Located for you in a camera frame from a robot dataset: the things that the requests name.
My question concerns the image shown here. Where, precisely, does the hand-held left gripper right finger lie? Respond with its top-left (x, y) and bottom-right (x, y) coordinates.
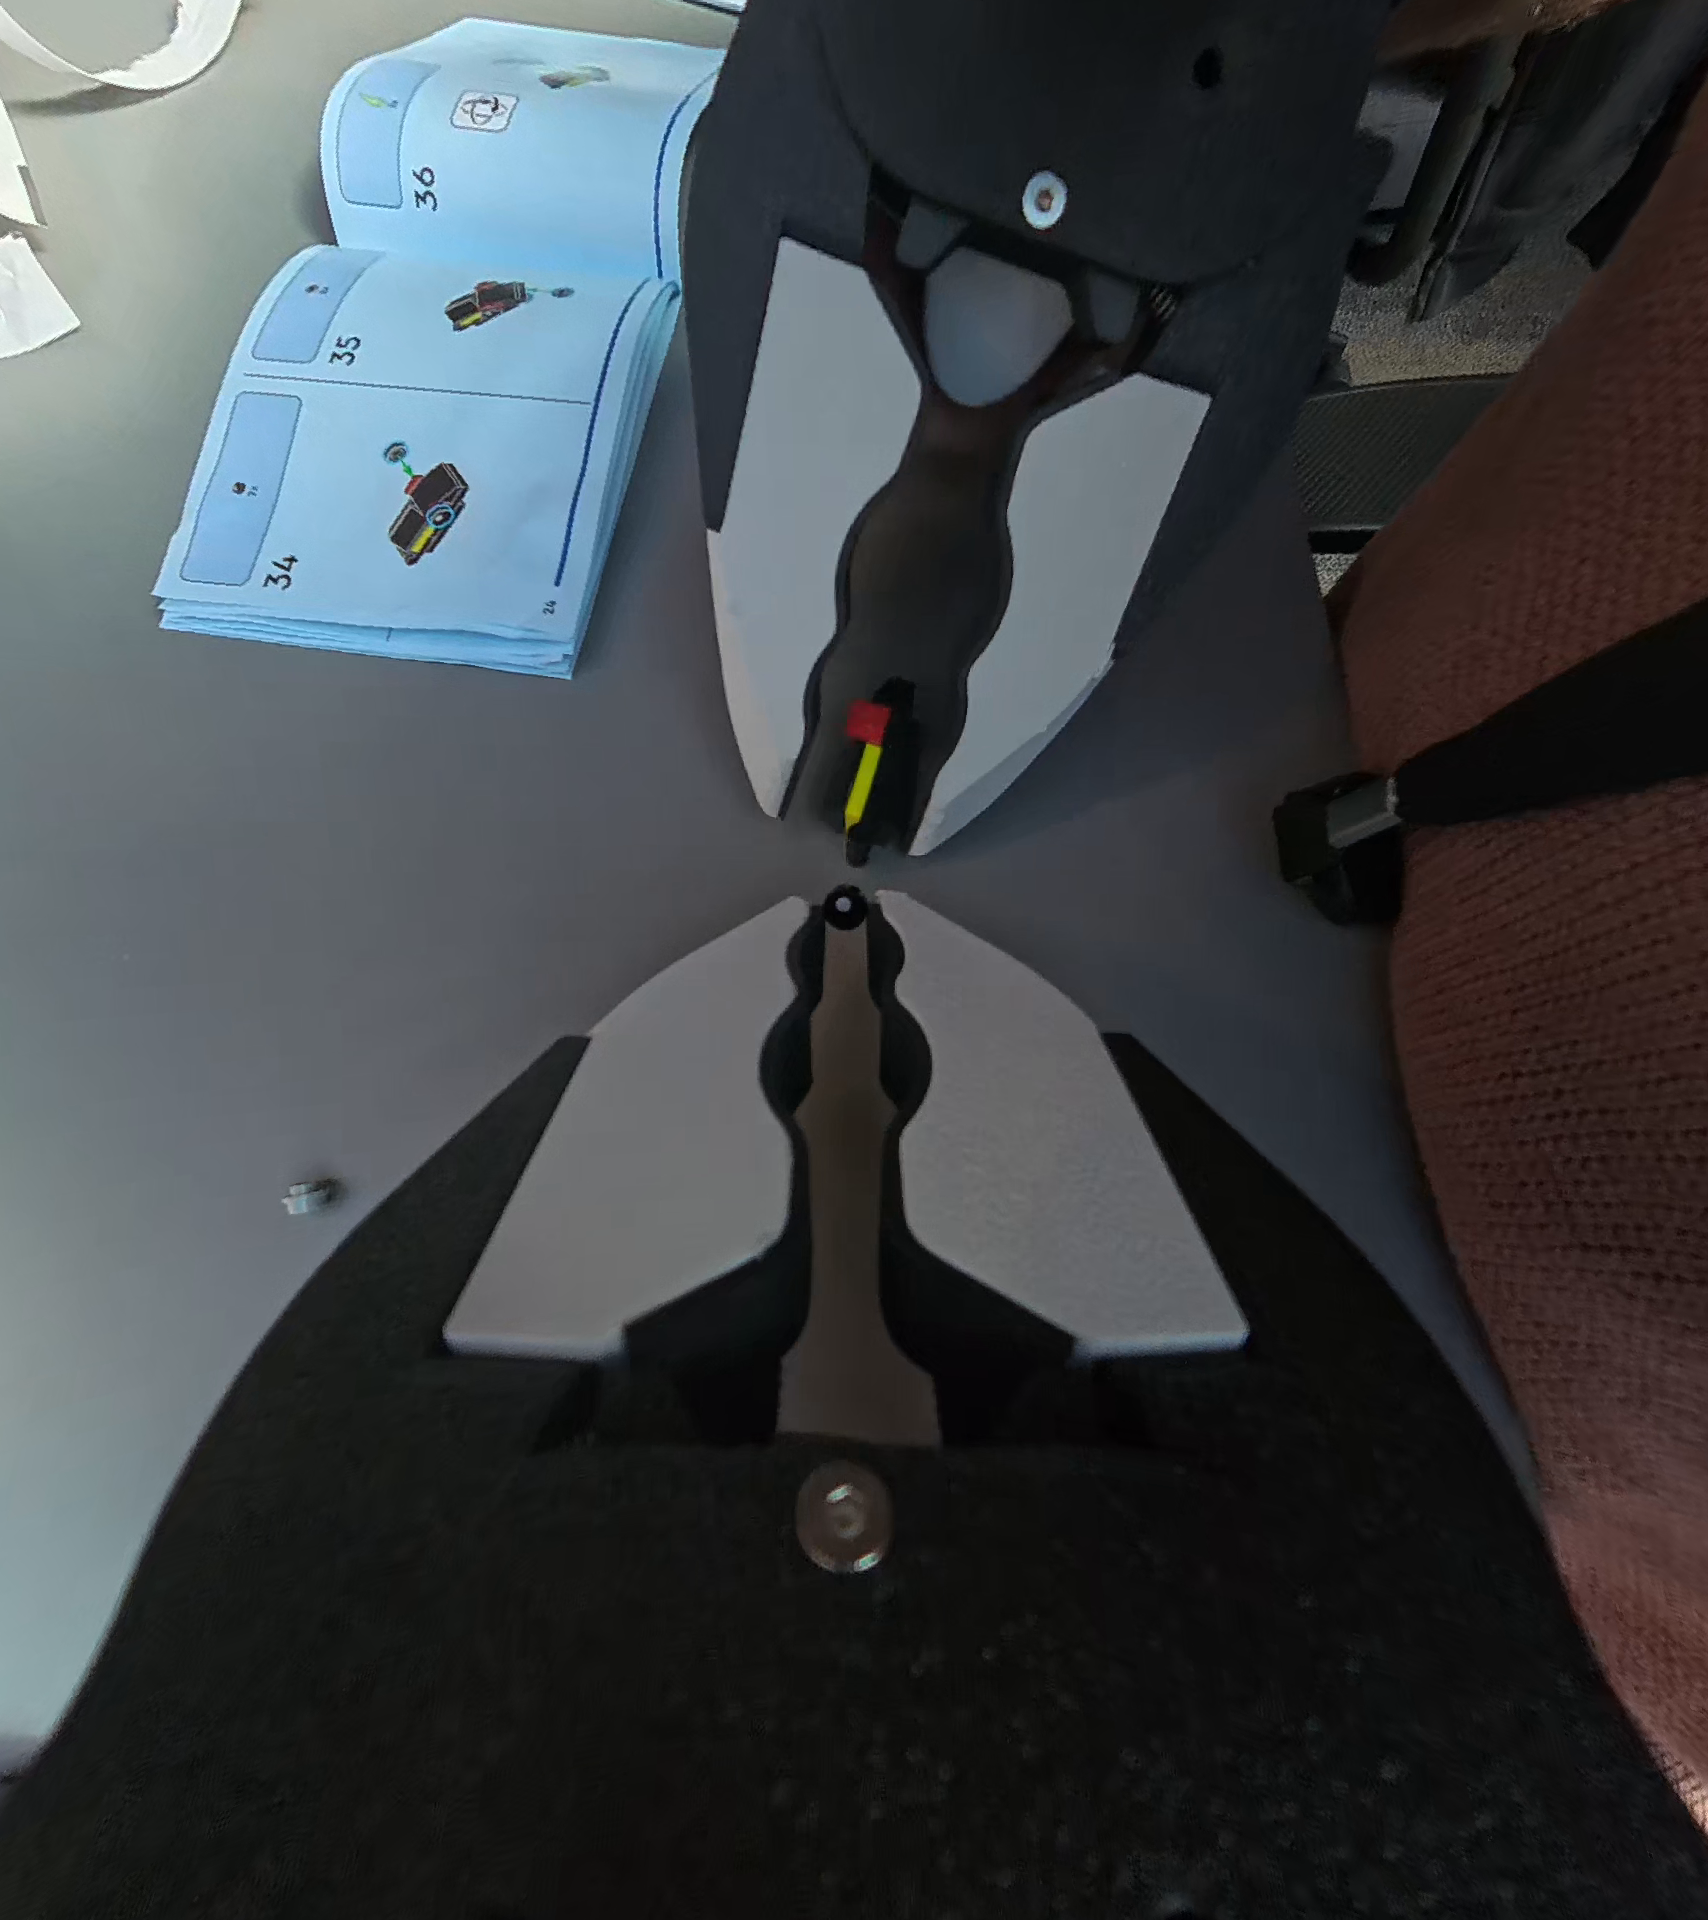
top-left (875, 890), bottom-right (1254, 1365)

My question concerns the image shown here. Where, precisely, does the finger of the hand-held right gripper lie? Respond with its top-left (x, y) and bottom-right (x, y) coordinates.
top-left (708, 232), bottom-right (934, 824)
top-left (903, 356), bottom-right (1221, 860)

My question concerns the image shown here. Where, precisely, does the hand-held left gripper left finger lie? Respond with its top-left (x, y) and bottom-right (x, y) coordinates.
top-left (443, 894), bottom-right (815, 1368)

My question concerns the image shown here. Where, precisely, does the red yellow black brick piece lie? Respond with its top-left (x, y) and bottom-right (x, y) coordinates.
top-left (839, 678), bottom-right (928, 871)

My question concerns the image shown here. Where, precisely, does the grey desk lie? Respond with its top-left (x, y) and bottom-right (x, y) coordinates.
top-left (0, 0), bottom-right (1546, 1803)

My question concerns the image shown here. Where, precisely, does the blue instruction booklet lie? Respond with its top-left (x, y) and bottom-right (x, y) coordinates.
top-left (153, 18), bottom-right (685, 681)

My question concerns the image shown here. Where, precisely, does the black strap with buckle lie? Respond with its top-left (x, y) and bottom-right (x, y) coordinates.
top-left (1270, 547), bottom-right (1708, 929)

